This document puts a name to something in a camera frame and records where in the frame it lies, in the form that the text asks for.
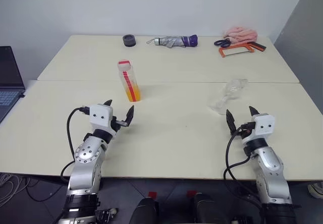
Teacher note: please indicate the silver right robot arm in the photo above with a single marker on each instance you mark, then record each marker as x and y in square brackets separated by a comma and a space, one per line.
[271, 163]

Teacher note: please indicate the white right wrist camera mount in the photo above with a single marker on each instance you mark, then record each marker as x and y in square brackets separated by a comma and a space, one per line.
[263, 126]

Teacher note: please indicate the pink towel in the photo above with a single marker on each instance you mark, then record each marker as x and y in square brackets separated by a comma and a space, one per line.
[242, 33]

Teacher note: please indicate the clear plastic bottle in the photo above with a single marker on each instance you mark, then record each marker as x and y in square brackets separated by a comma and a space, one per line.
[232, 87]

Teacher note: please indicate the dark rounded shape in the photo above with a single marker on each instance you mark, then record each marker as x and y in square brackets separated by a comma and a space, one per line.
[207, 209]
[145, 211]

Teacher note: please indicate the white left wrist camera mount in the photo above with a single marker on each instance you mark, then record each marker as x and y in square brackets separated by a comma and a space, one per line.
[101, 115]

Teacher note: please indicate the silver purple folded umbrella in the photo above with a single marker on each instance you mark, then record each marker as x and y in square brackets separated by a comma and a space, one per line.
[174, 41]

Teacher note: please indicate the white red bottle cap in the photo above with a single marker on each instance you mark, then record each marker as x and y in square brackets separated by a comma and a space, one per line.
[125, 66]

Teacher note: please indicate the white shoe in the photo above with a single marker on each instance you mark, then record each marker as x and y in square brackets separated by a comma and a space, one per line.
[315, 190]

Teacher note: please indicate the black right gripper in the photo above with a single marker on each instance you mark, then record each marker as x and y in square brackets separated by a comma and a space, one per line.
[246, 130]

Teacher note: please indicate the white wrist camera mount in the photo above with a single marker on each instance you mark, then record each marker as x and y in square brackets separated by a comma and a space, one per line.
[263, 126]
[101, 115]

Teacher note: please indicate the orange juice bottle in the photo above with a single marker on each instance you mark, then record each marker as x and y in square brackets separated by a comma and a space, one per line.
[132, 92]

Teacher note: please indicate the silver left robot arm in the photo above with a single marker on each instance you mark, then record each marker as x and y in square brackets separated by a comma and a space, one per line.
[85, 156]

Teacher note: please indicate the orange hacksaw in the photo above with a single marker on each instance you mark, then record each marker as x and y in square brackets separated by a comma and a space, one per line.
[222, 51]

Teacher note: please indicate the dark laptop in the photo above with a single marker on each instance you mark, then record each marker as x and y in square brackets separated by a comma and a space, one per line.
[8, 67]

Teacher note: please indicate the black caster with white wheel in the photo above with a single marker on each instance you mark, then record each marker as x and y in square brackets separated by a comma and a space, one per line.
[107, 213]

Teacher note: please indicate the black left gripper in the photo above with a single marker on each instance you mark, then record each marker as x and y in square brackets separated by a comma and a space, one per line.
[118, 123]

